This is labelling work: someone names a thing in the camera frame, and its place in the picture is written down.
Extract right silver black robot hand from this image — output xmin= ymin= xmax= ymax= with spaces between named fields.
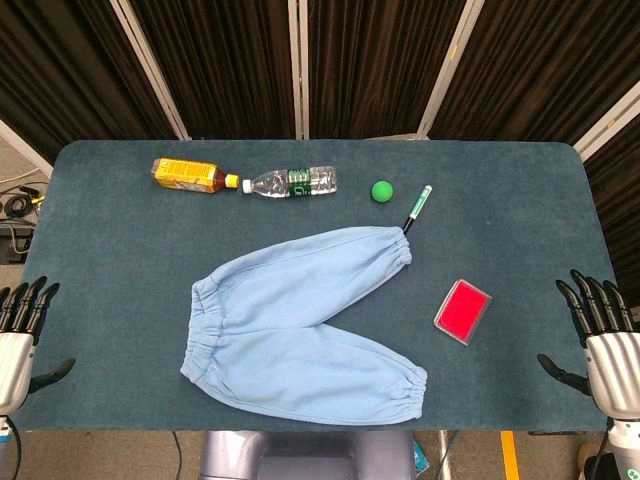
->
xmin=537 ymin=269 xmax=640 ymax=420

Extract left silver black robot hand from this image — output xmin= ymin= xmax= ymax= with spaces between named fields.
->
xmin=0 ymin=276 xmax=77 ymax=417

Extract light blue pants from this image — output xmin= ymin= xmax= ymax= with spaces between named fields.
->
xmin=179 ymin=225 xmax=429 ymax=426

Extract grey floor box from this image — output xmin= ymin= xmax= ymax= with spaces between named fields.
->
xmin=0 ymin=223 xmax=36 ymax=265

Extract yellow floor tape strip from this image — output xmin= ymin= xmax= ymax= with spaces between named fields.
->
xmin=499 ymin=429 xmax=521 ymax=480

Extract teal felt table cover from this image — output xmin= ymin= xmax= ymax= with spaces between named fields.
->
xmin=9 ymin=139 xmax=626 ymax=434

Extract red pad in clear case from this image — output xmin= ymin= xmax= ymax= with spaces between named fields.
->
xmin=433 ymin=278 xmax=493 ymax=347

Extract black curtain screen panel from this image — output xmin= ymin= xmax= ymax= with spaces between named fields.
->
xmin=424 ymin=0 xmax=640 ymax=146
xmin=574 ymin=94 xmax=640 ymax=311
xmin=117 ymin=0 xmax=301 ymax=141
xmin=299 ymin=0 xmax=471 ymax=141
xmin=0 ymin=0 xmax=181 ymax=164

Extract cyan packet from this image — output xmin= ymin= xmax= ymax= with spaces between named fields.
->
xmin=413 ymin=439 xmax=432 ymax=474

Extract yellow label tea bottle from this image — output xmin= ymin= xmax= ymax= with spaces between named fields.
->
xmin=150 ymin=157 xmax=241 ymax=195

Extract green white marker pen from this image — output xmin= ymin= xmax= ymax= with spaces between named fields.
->
xmin=401 ymin=184 xmax=434 ymax=235

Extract green ball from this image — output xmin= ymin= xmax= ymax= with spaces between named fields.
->
xmin=370 ymin=179 xmax=395 ymax=204

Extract purple robot torso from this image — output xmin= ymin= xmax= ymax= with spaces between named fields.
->
xmin=199 ymin=429 xmax=416 ymax=480

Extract clear green label water bottle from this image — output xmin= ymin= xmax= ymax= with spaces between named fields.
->
xmin=241 ymin=165 xmax=339 ymax=200

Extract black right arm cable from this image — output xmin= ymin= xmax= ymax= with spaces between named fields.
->
xmin=592 ymin=423 xmax=615 ymax=480

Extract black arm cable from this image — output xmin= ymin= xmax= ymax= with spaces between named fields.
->
xmin=592 ymin=423 xmax=615 ymax=480
xmin=5 ymin=421 xmax=24 ymax=480

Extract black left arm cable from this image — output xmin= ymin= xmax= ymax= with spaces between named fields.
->
xmin=5 ymin=421 xmax=24 ymax=480

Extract black coiled floor cables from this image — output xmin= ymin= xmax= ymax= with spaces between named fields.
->
xmin=0 ymin=184 xmax=46 ymax=221

